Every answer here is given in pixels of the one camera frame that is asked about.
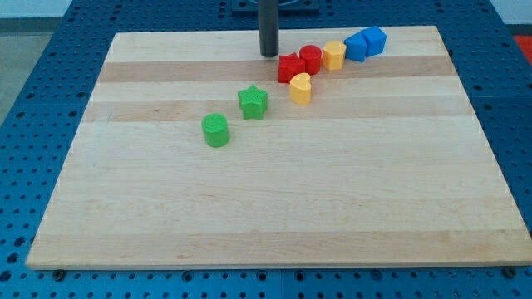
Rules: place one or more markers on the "blue cube block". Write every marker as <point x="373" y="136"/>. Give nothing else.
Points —
<point x="375" y="39"/>

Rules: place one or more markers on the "blue pentagon block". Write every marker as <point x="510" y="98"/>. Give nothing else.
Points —
<point x="356" y="47"/>

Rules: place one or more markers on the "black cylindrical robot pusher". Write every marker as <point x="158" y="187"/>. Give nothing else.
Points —
<point x="268" y="27"/>

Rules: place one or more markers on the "yellow heart block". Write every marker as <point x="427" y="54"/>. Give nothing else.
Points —
<point x="300" y="89"/>

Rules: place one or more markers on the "green cylinder block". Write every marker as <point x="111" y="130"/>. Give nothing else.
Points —
<point x="215" y="129"/>

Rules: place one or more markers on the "red star block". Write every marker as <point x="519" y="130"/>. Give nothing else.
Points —
<point x="289" y="66"/>

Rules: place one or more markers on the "yellow hexagon block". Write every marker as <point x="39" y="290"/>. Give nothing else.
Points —
<point x="334" y="55"/>

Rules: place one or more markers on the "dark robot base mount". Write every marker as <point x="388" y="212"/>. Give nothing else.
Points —
<point x="244" y="7"/>

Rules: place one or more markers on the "green star block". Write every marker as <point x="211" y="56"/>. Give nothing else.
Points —
<point x="253" y="102"/>

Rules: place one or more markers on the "red cylinder block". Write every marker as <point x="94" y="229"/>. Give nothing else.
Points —
<point x="312" y="57"/>

